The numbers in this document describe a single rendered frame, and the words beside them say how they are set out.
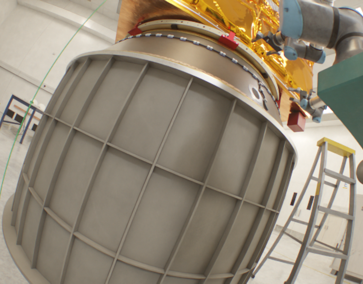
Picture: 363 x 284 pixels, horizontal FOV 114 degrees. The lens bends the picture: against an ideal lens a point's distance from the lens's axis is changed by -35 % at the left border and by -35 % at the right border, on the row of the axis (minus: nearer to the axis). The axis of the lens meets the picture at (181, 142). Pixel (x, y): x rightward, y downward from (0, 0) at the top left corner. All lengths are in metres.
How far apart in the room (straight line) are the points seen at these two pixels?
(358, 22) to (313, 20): 0.12
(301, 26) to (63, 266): 1.10
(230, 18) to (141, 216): 1.35
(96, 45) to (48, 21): 2.54
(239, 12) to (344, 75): 1.32
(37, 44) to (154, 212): 7.65
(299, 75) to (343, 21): 1.43
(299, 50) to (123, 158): 0.92
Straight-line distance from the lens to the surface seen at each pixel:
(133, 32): 1.58
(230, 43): 1.25
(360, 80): 0.35
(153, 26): 1.43
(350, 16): 0.53
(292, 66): 1.83
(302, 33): 0.49
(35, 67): 7.48
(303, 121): 1.92
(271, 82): 1.48
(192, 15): 1.32
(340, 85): 0.36
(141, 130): 0.67
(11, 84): 7.68
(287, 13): 0.48
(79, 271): 0.87
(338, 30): 0.49
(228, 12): 1.47
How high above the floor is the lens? 0.77
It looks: 11 degrees up
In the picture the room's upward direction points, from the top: 23 degrees clockwise
